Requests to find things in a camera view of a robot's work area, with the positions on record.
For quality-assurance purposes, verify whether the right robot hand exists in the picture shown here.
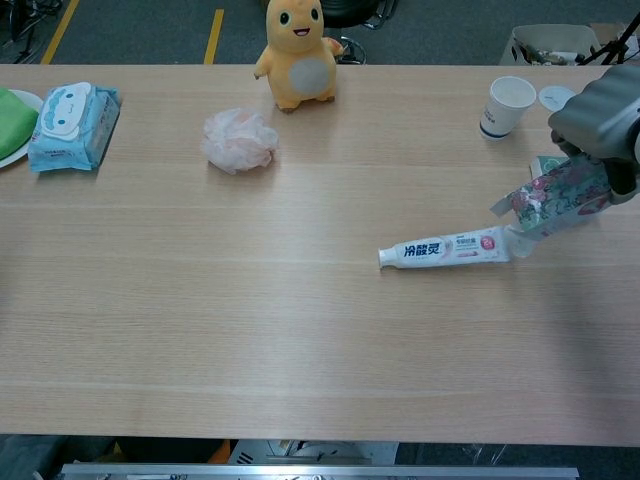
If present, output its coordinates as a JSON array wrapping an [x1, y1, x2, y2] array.
[[547, 64, 640, 207]]

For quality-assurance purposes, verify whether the floral long box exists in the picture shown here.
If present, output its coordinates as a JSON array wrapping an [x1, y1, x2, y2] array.
[[488, 153, 615, 260]]

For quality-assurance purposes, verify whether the white toothpaste tube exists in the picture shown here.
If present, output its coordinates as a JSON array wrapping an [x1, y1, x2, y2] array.
[[377, 225, 514, 271]]

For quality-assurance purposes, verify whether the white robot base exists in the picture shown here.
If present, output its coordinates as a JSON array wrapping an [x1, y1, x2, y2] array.
[[230, 439, 401, 466]]

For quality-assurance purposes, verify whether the cardboard box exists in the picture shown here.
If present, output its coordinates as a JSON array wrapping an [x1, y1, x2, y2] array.
[[498, 21, 640, 67]]

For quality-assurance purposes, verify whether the white cup lid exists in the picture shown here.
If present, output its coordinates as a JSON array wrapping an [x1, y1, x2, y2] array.
[[537, 83, 577, 113]]

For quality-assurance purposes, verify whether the green tissue pack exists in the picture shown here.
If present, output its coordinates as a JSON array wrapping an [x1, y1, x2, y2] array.
[[529, 154, 572, 177]]

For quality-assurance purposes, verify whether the black tripod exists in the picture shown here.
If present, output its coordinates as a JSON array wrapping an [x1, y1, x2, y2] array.
[[576, 8, 640, 66]]

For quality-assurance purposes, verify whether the white paper cup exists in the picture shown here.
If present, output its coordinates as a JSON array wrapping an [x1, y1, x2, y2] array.
[[478, 75, 538, 143]]

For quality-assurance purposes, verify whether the chrome chair base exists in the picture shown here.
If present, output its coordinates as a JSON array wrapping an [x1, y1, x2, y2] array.
[[319, 0, 401, 65]]

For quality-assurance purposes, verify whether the yellow plush toy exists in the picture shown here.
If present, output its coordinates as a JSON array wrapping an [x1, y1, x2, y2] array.
[[253, 0, 346, 114]]

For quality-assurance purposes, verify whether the pink mesh bath puff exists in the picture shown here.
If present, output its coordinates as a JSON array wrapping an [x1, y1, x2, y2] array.
[[200, 107, 280, 176]]

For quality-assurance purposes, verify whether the blue wet wipes pack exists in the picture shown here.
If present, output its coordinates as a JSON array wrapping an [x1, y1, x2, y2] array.
[[27, 81, 123, 174]]

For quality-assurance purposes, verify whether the white plate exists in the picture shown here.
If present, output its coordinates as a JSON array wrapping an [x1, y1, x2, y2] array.
[[0, 88, 45, 170]]

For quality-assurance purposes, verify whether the green cloth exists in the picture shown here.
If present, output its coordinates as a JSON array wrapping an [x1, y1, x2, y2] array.
[[0, 87, 40, 161]]

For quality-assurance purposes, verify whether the aluminium profile rail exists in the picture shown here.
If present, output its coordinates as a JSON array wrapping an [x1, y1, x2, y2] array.
[[59, 463, 581, 480]]

